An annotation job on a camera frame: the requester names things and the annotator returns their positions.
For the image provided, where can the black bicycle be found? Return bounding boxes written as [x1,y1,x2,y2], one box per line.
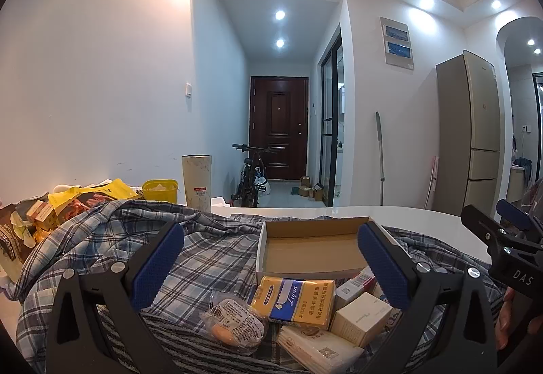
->
[231,143,277,208]

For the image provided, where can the sliding glass door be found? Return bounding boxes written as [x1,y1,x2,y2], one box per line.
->
[320,24,344,209]

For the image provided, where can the red and white box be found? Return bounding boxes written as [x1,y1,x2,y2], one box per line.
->
[335,265,379,299]

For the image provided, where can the beige refrigerator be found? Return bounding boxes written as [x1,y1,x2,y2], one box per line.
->
[436,51,502,217]

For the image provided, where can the brown snack bag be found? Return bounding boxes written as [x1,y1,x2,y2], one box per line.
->
[0,202,43,279]

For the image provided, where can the grey wall electrical panel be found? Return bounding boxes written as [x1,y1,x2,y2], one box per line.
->
[380,17,415,70]

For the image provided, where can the plastic-wrapped pastry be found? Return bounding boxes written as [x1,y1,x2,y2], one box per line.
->
[201,297,269,354]

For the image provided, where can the tall white carton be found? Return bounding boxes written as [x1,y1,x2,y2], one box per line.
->
[182,155,212,213]

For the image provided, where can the white tissue pack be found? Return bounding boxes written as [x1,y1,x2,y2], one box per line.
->
[277,324,366,374]

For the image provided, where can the blue plaid shirt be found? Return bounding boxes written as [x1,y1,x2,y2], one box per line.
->
[17,198,505,374]

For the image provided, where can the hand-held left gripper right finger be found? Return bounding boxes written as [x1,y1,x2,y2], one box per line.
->
[357,221,499,374]

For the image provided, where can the person's right hand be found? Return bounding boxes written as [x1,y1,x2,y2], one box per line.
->
[496,288,543,351]

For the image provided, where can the yellow tissue pack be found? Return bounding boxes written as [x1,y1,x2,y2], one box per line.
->
[248,276,337,331]

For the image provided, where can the dark red entrance door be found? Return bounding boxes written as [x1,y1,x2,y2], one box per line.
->
[250,76,307,180]

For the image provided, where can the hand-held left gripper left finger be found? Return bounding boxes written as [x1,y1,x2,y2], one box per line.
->
[44,222,185,374]

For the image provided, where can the white stick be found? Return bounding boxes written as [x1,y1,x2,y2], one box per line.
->
[422,156,438,209]

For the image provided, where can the yellow plastic container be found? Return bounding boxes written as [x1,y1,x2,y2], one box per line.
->
[142,179,179,205]

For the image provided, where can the shallow cardboard tray box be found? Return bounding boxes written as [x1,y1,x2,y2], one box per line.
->
[256,216,410,278]

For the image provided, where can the small white barcode box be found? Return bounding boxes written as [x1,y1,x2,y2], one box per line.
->
[330,292,394,348]

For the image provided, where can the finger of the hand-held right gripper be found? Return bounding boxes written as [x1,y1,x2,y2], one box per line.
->
[496,199,543,248]
[461,204,516,258]

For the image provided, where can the yellow plastic bag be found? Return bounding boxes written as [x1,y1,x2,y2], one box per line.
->
[48,179,143,226]

